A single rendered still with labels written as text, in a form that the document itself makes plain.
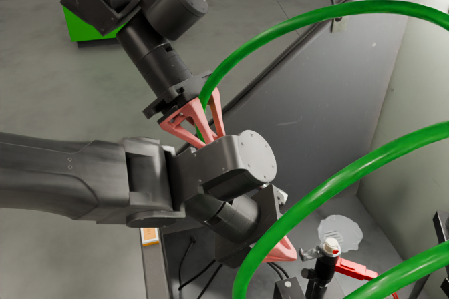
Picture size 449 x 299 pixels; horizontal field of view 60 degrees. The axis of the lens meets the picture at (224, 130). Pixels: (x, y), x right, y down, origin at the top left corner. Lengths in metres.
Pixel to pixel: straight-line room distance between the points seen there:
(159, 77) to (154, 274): 0.37
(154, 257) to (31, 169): 0.47
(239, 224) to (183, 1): 0.27
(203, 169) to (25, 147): 0.16
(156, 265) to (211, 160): 0.40
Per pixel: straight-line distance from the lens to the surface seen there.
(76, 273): 1.97
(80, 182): 0.34
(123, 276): 1.90
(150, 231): 0.78
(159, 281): 0.73
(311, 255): 0.56
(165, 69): 0.52
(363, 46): 0.79
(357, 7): 0.45
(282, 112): 0.79
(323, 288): 0.64
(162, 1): 0.51
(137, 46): 0.53
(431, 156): 0.81
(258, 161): 0.39
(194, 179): 0.39
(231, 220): 0.45
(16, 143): 0.33
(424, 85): 0.79
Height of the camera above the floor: 1.57
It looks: 37 degrees down
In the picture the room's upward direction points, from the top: straight up
